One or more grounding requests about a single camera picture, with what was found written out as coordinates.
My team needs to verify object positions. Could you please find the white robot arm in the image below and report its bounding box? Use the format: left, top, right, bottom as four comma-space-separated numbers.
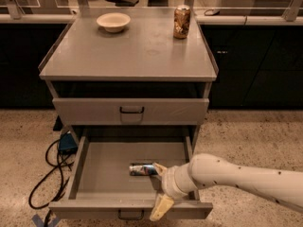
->
150, 153, 303, 221

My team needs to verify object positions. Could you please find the black middle drawer handle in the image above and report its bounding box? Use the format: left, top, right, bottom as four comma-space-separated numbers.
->
117, 210, 145, 221

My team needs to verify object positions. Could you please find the black drawer handle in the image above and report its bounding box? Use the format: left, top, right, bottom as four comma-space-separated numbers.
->
117, 210, 145, 221
119, 106, 145, 114

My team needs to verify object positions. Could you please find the brown gold soda can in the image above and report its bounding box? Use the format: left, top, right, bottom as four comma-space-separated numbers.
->
173, 5, 190, 39

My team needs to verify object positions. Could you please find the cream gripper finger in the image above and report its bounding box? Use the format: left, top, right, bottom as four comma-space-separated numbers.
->
152, 163, 167, 176
150, 194, 174, 221

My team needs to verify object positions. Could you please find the grey ledge rail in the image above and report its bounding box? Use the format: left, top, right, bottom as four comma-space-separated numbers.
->
0, 13, 303, 26

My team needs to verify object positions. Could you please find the closed grey top drawer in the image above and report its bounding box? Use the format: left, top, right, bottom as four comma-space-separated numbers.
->
53, 98, 209, 125

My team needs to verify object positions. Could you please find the blue power adapter box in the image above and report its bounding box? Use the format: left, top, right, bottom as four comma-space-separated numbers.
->
58, 133, 78, 154

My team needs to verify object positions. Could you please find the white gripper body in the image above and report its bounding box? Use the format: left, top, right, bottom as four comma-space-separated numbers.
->
160, 164, 198, 200

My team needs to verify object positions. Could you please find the black top drawer handle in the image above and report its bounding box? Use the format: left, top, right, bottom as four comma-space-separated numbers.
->
119, 106, 145, 114

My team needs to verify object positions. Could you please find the white paper bowl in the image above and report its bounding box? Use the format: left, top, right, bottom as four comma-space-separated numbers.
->
97, 12, 131, 33

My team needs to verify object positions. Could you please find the black floor cable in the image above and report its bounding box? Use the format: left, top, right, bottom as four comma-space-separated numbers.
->
27, 138, 75, 227

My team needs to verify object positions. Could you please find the silver blue redbull can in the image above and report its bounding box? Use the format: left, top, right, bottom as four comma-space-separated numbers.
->
129, 163, 157, 176

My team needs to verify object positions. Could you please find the open grey middle drawer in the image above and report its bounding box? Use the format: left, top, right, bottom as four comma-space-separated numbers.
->
48, 132, 214, 220

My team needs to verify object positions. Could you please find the grey drawer cabinet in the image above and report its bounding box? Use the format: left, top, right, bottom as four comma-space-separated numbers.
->
40, 8, 218, 142

